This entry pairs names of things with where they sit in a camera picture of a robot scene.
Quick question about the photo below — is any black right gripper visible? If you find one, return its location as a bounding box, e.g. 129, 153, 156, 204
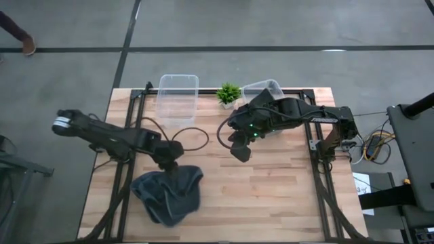
226, 105, 273, 163

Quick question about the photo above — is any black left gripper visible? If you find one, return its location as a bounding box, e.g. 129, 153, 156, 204
156, 139, 186, 177

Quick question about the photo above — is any blue-grey bucket hat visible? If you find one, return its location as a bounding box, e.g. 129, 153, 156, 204
130, 165, 205, 228

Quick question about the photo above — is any dark grey bucket hat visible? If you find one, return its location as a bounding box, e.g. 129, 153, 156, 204
250, 88, 281, 105

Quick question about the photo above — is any clear plastic storage bin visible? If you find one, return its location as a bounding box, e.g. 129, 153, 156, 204
240, 79, 286, 104
155, 74, 200, 128

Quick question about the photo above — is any green plant in white pot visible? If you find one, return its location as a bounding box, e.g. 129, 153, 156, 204
216, 82, 242, 110

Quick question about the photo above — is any white paper sheet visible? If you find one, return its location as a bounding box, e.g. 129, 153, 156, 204
352, 171, 376, 217

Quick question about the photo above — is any black power adapter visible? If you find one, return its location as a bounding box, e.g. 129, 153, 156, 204
366, 135, 384, 159

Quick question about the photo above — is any grey metal stand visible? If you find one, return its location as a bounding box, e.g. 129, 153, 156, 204
0, 134, 55, 244

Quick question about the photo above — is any grey equipment cart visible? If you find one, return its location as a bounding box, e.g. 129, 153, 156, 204
386, 91, 434, 213

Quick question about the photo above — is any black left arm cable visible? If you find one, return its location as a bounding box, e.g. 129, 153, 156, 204
140, 117, 210, 152

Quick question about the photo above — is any black aluminium table frame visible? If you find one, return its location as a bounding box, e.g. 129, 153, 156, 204
79, 81, 371, 243

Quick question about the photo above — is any yellow cable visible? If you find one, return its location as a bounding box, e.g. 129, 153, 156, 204
361, 131, 396, 162

